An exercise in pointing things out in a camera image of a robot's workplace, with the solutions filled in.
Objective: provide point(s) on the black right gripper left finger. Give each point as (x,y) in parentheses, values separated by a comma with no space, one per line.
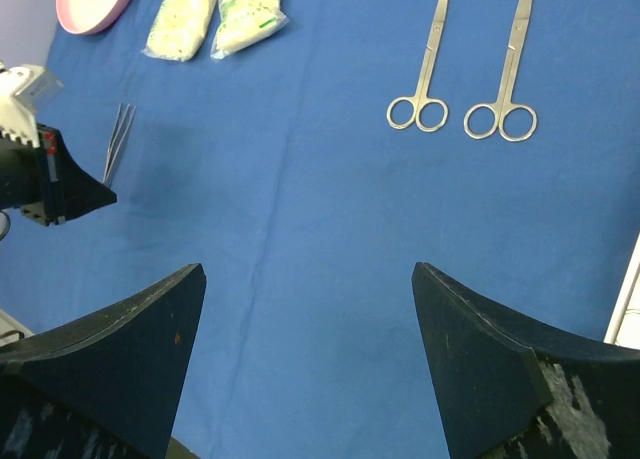
(108,384)

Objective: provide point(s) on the steel scissors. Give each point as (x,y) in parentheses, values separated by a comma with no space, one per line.
(420,99)
(503,106)

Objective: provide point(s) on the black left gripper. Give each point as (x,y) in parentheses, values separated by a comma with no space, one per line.
(45,183)

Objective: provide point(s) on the green gauze packet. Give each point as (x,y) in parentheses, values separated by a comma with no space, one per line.
(178,29)
(243,23)

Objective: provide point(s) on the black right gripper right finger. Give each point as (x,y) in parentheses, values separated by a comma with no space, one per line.
(510,386)

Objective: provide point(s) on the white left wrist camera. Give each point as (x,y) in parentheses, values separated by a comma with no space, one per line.
(25,89)

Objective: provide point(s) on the pink plastic plate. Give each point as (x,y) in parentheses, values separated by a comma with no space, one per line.
(85,17)

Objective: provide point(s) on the steel tweezers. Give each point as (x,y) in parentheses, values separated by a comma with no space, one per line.
(118,141)

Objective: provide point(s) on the blue surgical drape cloth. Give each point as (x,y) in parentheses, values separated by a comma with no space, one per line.
(275,169)

